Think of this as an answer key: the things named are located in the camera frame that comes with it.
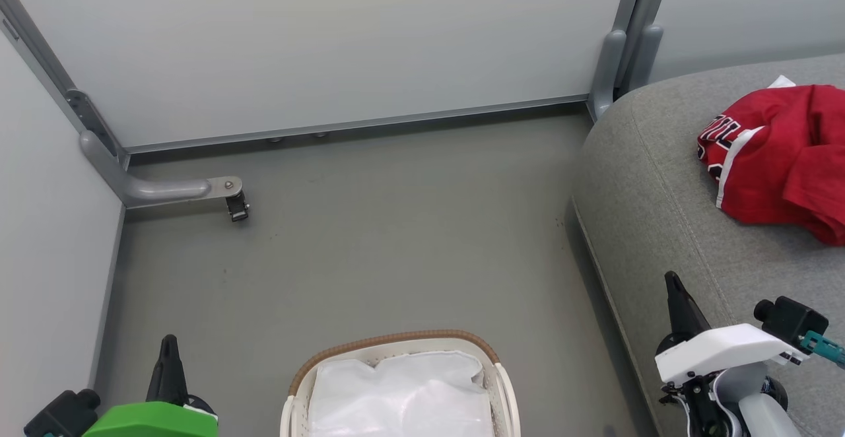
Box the teal right camera connector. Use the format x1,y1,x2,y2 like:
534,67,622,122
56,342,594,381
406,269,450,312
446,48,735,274
800,331,845,368

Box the grey slanted partition post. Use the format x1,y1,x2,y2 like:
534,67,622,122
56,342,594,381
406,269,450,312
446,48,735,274
0,0,130,168

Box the grey fabric sofa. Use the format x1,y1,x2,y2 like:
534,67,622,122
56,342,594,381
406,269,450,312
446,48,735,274
571,53,845,437

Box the white basket liner bag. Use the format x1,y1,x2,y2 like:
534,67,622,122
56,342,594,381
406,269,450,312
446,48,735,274
309,350,496,437

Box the grey metal bracket plate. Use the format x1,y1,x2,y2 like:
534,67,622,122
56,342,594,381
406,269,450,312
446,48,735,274
65,89,117,158

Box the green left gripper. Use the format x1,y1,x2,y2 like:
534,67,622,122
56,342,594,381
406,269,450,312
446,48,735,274
83,335,219,437

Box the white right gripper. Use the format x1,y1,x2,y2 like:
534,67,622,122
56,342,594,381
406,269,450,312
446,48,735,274
654,271,809,418

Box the black caster wheel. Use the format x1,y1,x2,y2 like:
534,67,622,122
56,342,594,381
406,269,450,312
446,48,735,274
226,191,250,222

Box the white laundry basket brown rim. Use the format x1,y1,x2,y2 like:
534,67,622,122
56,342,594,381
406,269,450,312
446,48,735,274
280,329,521,437

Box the grey double partition post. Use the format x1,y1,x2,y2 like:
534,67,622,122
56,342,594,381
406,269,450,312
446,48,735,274
588,0,677,121

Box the grey partition bottom rail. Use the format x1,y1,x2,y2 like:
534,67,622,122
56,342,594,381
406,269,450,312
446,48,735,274
125,94,590,155

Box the red basketball jersey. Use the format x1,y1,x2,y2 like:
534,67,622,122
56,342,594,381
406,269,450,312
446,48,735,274
697,75,845,248

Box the grey partition support foot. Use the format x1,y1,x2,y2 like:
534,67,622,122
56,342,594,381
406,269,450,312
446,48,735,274
79,130,244,211

